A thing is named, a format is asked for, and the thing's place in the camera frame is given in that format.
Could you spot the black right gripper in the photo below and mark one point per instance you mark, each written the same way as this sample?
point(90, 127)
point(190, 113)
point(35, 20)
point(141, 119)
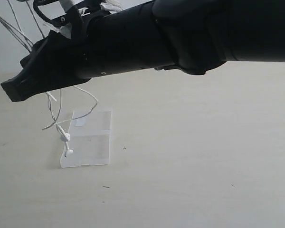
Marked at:
point(53, 63)

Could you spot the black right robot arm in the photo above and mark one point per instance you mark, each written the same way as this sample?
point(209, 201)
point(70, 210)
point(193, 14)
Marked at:
point(94, 38)

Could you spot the clear plastic storage box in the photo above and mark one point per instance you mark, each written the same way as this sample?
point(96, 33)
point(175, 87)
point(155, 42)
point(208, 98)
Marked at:
point(89, 140)

